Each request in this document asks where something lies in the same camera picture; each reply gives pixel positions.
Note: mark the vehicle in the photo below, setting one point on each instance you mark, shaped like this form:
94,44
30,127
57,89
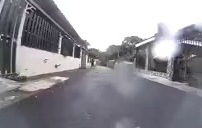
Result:
111,64

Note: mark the row of trees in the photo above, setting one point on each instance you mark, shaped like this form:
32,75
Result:
130,45

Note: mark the dark grey asphalt road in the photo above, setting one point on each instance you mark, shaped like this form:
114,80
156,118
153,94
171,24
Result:
102,100

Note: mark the building with white roof edge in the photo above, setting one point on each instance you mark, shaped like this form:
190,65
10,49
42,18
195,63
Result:
150,60

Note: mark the long building with dark grilles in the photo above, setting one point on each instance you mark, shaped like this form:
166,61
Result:
42,61

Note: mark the pale concrete pavement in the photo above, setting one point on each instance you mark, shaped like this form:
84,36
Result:
169,81
35,85

